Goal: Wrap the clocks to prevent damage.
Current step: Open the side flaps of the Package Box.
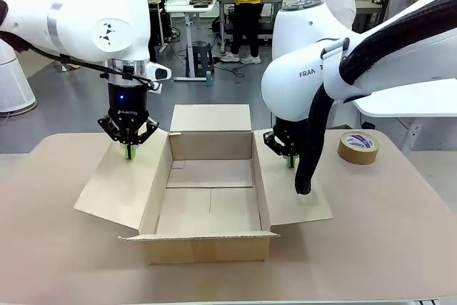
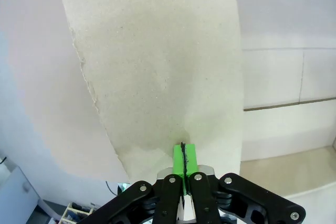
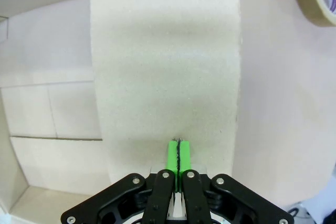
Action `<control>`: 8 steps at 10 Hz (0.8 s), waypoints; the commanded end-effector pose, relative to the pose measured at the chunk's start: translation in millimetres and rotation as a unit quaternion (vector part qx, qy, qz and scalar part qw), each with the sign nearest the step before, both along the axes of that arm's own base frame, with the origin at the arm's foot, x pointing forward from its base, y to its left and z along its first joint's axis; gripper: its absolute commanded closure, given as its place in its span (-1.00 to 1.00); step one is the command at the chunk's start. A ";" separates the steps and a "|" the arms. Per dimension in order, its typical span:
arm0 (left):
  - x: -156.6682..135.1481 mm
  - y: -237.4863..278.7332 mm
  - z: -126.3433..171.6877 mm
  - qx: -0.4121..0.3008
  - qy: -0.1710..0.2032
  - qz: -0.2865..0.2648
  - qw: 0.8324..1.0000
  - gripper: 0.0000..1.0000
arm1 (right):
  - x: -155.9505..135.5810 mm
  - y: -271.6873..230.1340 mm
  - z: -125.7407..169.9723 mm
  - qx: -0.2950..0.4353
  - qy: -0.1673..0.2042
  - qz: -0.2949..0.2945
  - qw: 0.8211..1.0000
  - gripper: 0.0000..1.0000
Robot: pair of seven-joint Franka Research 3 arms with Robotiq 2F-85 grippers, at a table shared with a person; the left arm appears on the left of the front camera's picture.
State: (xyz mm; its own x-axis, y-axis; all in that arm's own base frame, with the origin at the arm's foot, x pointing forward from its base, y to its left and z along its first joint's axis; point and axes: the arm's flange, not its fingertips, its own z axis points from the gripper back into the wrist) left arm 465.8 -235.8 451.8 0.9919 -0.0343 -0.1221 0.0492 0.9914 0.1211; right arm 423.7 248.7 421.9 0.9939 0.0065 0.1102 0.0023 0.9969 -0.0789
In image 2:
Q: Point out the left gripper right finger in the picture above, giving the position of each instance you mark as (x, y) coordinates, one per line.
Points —
(210, 203)

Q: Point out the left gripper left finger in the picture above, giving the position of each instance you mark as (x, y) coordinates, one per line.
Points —
(160, 203)

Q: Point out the wooden compartment organizer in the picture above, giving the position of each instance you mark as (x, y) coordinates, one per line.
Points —
(76, 209)

